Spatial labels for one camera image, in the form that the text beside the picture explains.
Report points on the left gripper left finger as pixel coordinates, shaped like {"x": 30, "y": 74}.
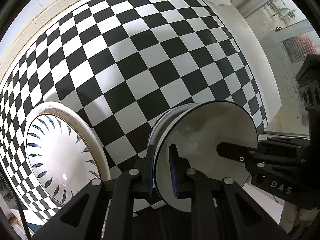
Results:
{"x": 135, "y": 183}

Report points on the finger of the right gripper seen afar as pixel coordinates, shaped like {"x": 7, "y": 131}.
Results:
{"x": 246, "y": 155}

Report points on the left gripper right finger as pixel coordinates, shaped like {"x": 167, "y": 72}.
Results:
{"x": 187, "y": 182}

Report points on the white bowl black rim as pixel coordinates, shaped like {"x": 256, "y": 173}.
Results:
{"x": 196, "y": 134}

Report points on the white plate grey flower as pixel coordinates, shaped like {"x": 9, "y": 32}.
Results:
{"x": 80, "y": 126}

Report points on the bowl with coloured dots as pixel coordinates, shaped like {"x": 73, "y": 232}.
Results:
{"x": 154, "y": 161}

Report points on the white plate blue leaf rim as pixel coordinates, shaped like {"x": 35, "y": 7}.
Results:
{"x": 59, "y": 158}

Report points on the black white checkered mat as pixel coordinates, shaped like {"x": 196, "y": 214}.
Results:
{"x": 119, "y": 64}

